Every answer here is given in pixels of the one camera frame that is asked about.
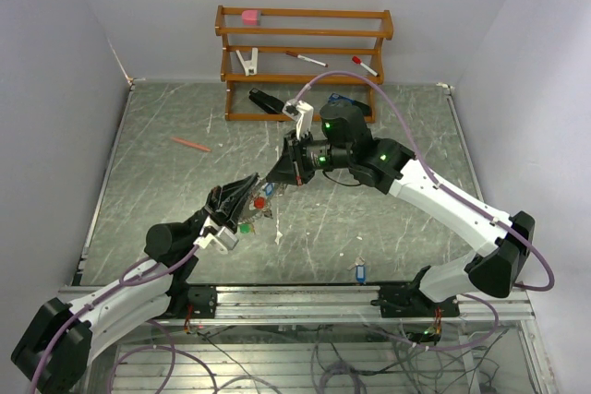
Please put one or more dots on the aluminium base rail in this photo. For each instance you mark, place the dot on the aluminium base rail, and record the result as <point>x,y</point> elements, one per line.
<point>258,305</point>

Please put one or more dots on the black stapler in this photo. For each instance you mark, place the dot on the black stapler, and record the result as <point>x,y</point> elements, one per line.
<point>267,103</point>

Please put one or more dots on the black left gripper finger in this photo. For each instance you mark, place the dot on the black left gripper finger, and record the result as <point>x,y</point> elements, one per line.
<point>239,188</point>
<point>233,209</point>

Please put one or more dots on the orange pencil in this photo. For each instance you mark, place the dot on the orange pencil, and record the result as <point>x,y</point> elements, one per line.
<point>190,144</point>

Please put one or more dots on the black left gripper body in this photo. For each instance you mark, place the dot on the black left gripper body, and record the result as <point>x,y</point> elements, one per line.
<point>217,215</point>

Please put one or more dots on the red capped white marker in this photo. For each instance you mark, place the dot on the red capped white marker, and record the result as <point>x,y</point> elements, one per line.
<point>366,67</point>

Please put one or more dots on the brown wooden shelf rack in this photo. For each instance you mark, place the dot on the brown wooden shelf rack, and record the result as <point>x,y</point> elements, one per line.
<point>331,36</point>

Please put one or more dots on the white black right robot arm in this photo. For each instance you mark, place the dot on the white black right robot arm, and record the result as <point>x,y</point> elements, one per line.
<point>498,240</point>

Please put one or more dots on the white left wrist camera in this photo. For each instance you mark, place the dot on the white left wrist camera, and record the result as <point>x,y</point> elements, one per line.
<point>218,237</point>

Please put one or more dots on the blue key tag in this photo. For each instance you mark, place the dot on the blue key tag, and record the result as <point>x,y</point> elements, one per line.
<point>360,271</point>

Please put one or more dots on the blue stapler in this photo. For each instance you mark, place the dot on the blue stapler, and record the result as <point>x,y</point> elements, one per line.
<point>363,107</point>

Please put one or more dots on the pink eraser block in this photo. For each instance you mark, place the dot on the pink eraser block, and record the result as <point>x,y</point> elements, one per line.
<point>250,17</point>

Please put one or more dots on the red capped key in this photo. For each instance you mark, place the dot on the red capped key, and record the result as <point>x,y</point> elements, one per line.
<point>260,203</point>

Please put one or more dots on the white plastic clip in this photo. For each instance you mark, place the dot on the white plastic clip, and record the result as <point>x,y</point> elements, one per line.
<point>249,66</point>

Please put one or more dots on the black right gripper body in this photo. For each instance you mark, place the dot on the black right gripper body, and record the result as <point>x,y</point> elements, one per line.
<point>300,151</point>

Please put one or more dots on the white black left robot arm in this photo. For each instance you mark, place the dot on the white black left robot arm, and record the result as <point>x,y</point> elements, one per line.
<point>63,338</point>

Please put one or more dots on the red white marker pen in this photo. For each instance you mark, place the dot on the red white marker pen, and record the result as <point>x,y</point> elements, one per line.
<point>306,59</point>

